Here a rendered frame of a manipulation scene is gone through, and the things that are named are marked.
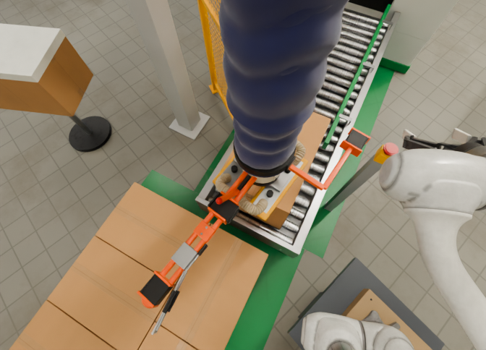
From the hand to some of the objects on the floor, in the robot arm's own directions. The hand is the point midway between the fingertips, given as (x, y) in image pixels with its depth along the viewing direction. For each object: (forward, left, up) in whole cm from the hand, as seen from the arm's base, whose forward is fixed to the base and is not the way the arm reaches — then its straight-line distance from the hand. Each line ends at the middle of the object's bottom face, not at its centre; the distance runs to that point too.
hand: (430, 134), depth 77 cm
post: (+17, -15, -149) cm, 151 cm away
